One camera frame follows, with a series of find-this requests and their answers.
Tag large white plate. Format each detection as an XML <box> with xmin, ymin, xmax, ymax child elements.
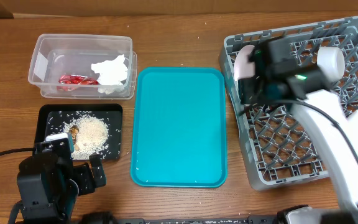
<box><xmin>234</xmin><ymin>45</ymin><xmax>255</xmax><ymax>81</ymax></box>

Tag pile of white rice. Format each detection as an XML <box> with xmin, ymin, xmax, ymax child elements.
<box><xmin>47</xmin><ymin>110</ymin><xmax>122</xmax><ymax>161</ymax></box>

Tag brown food scrap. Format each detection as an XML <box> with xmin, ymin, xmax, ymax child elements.
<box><xmin>69</xmin><ymin>125</ymin><xmax>80</xmax><ymax>151</ymax></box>

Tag grey-green bowl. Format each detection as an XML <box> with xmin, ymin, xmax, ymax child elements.
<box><xmin>316</xmin><ymin>47</ymin><xmax>345</xmax><ymax>83</ymax></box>

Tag red foil snack wrapper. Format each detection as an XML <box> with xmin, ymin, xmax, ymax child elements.
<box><xmin>57</xmin><ymin>75</ymin><xmax>99</xmax><ymax>91</ymax></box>

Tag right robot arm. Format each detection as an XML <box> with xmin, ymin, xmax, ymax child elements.
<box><xmin>234</xmin><ymin>65</ymin><xmax>358</xmax><ymax>223</ymax></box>

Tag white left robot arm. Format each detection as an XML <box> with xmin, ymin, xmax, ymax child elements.
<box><xmin>8</xmin><ymin>154</ymin><xmax>106</xmax><ymax>223</ymax></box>

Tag grey dishwasher rack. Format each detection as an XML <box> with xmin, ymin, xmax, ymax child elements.
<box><xmin>219</xmin><ymin>16</ymin><xmax>358</xmax><ymax>190</ymax></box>

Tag clear plastic waste bin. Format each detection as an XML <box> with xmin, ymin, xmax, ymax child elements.
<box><xmin>28</xmin><ymin>34</ymin><xmax>137</xmax><ymax>100</ymax></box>

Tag black rectangular tray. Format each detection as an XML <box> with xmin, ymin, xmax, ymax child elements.
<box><xmin>34</xmin><ymin>103</ymin><xmax>124</xmax><ymax>162</ymax></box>

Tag teal serving tray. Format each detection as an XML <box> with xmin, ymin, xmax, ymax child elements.
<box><xmin>131</xmin><ymin>67</ymin><xmax>227</xmax><ymax>188</ymax></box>

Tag crumpled white paper napkin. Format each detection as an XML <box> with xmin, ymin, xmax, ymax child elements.
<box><xmin>91</xmin><ymin>54</ymin><xmax>128</xmax><ymax>95</ymax></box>

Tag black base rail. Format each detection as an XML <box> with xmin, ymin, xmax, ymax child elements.
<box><xmin>79</xmin><ymin>211</ymin><xmax>279</xmax><ymax>224</ymax></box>

